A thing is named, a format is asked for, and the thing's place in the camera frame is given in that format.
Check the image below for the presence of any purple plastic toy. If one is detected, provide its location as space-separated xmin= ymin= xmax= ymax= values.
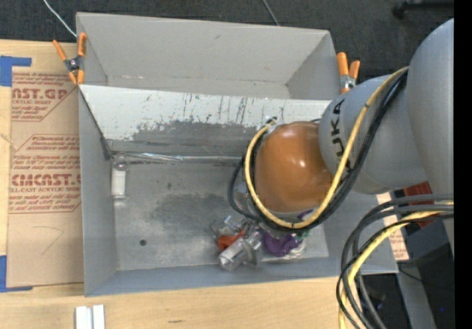
xmin=262 ymin=209 xmax=313 ymax=258

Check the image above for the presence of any small clear glass bottle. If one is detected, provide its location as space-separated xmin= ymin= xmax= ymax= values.
xmin=110 ymin=152 xmax=128 ymax=209

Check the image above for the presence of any grey metal bin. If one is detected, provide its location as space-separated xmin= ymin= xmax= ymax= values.
xmin=75 ymin=12 xmax=400 ymax=297

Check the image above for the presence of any brown cardboard board, red print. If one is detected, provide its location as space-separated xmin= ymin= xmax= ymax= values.
xmin=0 ymin=38 xmax=86 ymax=292

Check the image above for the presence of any long clear glass rod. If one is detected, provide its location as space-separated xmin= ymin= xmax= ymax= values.
xmin=124 ymin=151 xmax=245 ymax=165

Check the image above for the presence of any red-orange plastic piece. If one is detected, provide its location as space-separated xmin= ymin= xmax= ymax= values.
xmin=216 ymin=228 xmax=246 ymax=251

